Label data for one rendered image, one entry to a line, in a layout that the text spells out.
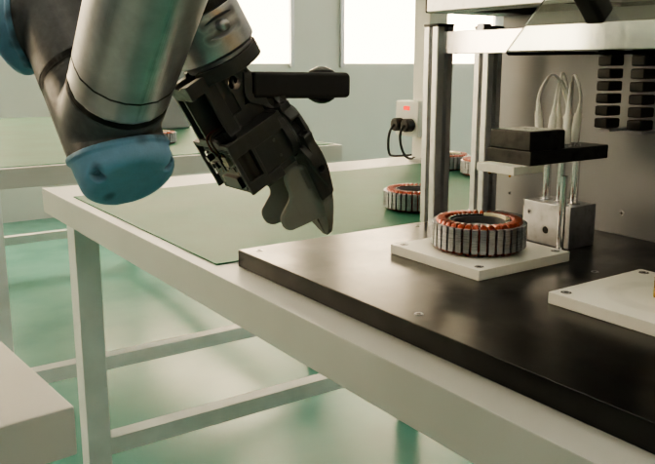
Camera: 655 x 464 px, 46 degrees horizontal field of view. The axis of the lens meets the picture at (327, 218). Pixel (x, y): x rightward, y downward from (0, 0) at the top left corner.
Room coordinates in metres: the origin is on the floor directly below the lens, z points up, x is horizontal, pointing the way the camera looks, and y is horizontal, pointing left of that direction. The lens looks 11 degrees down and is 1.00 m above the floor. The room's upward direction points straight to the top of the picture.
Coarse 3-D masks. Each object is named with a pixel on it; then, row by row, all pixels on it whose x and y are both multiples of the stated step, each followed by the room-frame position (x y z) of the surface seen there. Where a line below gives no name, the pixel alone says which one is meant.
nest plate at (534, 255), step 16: (416, 240) 0.93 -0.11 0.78; (416, 256) 0.87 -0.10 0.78; (432, 256) 0.85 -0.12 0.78; (448, 256) 0.85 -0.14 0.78; (464, 256) 0.85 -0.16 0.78; (480, 256) 0.85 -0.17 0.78; (512, 256) 0.85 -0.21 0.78; (528, 256) 0.85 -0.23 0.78; (544, 256) 0.85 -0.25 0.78; (560, 256) 0.86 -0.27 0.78; (464, 272) 0.81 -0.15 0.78; (480, 272) 0.79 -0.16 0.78; (496, 272) 0.80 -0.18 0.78; (512, 272) 0.82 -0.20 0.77
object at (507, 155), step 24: (504, 144) 0.93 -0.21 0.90; (528, 144) 0.89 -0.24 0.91; (552, 144) 0.91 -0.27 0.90; (576, 144) 0.95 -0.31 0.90; (600, 144) 0.97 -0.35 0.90; (480, 168) 0.93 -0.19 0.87; (504, 168) 0.89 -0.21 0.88; (528, 168) 0.90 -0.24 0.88; (576, 168) 0.95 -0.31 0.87; (576, 192) 0.95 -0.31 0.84
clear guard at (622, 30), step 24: (552, 0) 0.68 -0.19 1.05; (624, 0) 0.61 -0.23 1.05; (648, 0) 0.60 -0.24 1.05; (528, 24) 0.67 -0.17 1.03; (552, 24) 0.65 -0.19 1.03; (576, 24) 0.63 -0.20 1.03; (600, 24) 0.61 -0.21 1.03; (624, 24) 0.59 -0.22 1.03; (648, 24) 0.57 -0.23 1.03; (528, 48) 0.64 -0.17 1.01; (552, 48) 0.62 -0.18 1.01; (576, 48) 0.60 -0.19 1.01; (600, 48) 0.59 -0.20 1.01; (624, 48) 0.57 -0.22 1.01; (648, 48) 0.55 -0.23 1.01
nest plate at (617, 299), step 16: (640, 272) 0.78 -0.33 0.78; (576, 288) 0.72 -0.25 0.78; (592, 288) 0.72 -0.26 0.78; (608, 288) 0.72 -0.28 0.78; (624, 288) 0.72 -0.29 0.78; (640, 288) 0.72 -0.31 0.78; (560, 304) 0.70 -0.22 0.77; (576, 304) 0.69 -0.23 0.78; (592, 304) 0.67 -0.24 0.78; (608, 304) 0.67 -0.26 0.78; (624, 304) 0.67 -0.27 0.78; (640, 304) 0.67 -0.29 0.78; (608, 320) 0.66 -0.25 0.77; (624, 320) 0.64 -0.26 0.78; (640, 320) 0.63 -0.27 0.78
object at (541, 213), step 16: (528, 208) 0.99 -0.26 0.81; (544, 208) 0.96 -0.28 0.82; (576, 208) 0.94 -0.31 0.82; (592, 208) 0.95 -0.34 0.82; (528, 224) 0.98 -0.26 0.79; (544, 224) 0.96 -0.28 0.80; (576, 224) 0.94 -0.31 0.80; (592, 224) 0.96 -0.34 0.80; (544, 240) 0.96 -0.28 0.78; (576, 240) 0.94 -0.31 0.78; (592, 240) 0.96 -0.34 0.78
